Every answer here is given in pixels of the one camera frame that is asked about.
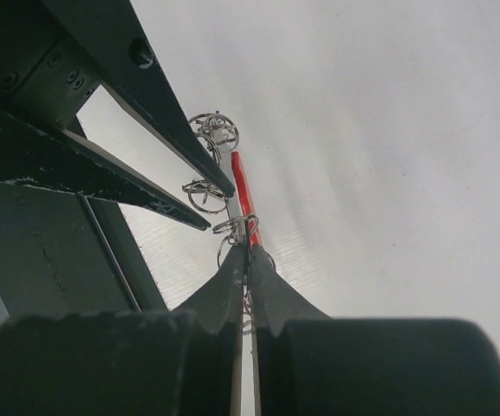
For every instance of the red-handled metal key organizer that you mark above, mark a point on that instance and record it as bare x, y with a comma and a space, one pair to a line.
243, 195

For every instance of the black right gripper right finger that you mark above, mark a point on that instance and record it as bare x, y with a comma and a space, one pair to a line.
308, 363

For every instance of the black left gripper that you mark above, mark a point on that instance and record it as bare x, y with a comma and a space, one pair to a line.
43, 75

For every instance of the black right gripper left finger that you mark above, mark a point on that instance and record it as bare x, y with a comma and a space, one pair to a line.
183, 362

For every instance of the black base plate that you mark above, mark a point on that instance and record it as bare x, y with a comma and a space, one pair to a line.
63, 254

